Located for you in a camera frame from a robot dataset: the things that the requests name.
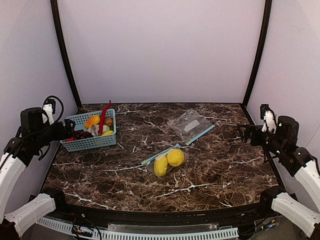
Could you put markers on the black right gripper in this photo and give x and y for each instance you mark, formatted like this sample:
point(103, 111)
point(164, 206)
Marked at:
point(249, 133)

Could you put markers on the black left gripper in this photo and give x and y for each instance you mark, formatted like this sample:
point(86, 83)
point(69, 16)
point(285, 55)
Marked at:
point(66, 128)

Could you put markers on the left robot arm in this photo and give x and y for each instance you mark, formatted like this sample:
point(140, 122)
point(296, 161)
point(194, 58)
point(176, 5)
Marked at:
point(36, 131)

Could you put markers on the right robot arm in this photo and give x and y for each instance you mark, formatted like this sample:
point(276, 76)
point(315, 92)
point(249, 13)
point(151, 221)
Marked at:
point(298, 162)

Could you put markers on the dark red toy food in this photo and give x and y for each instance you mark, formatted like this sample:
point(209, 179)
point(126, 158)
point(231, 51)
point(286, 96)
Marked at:
point(81, 135)

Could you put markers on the yellow toy food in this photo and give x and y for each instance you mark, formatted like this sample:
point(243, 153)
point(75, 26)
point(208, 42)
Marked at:
point(107, 133)

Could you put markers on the blue perforated plastic basket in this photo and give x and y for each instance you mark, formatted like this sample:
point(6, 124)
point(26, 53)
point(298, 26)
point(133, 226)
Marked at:
point(92, 142)

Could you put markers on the white toy garlic bulb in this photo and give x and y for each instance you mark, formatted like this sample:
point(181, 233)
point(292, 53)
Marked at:
point(94, 130)

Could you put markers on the orange yellow toy mango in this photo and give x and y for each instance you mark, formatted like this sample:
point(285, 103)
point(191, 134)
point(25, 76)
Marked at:
point(92, 121)

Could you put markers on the red toy chili pepper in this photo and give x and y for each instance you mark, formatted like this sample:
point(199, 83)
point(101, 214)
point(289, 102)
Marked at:
point(102, 117)

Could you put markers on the brown toy kiwi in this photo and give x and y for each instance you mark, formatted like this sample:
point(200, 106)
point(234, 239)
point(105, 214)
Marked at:
point(108, 121)

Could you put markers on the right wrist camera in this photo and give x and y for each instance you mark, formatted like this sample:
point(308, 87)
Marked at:
point(269, 118)

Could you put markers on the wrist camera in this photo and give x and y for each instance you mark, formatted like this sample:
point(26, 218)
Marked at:
point(49, 107)
point(269, 118)

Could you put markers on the left black corner post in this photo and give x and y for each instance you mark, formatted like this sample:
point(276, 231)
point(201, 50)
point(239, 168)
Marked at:
point(64, 53)

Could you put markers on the black corner post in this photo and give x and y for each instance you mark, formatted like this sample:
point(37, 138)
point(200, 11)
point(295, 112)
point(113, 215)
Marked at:
point(64, 53)
point(259, 52)

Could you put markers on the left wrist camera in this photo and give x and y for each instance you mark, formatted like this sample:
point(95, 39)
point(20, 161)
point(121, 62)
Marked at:
point(49, 107)

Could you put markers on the black front table rail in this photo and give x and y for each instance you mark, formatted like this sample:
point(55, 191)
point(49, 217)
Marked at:
point(234, 216)

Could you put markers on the grey slotted cable duct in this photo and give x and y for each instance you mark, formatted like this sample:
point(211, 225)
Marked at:
point(138, 232)

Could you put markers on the right black corner post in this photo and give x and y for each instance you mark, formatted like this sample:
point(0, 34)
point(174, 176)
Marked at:
point(259, 52)

